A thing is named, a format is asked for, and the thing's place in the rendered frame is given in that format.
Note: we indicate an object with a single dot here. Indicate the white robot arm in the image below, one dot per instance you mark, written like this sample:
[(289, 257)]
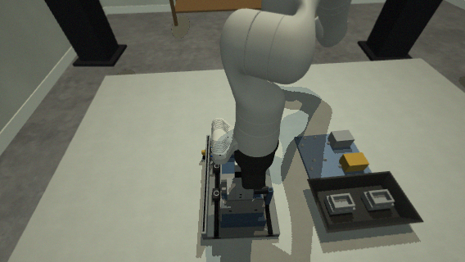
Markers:
[(275, 45)]

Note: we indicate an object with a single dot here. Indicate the yellow brass block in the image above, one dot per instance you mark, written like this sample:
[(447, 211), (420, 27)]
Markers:
[(353, 162)]

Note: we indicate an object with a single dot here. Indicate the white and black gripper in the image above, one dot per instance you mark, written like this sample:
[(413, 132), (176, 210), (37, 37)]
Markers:
[(253, 155)]

